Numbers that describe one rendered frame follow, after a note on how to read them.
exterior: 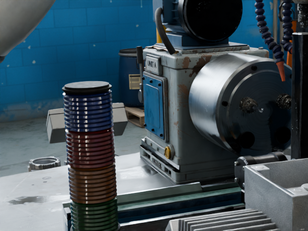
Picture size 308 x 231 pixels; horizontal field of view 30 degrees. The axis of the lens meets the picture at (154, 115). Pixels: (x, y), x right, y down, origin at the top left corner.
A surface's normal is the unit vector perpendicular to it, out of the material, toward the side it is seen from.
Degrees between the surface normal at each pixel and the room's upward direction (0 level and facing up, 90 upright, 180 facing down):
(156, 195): 45
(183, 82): 90
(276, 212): 90
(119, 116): 51
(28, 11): 120
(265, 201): 90
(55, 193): 0
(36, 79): 90
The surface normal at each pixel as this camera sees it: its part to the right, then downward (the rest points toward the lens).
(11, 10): 0.32, 0.47
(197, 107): -0.94, 0.07
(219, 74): -0.71, -0.59
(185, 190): 0.21, -0.56
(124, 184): -0.04, -0.98
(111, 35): 0.48, 0.16
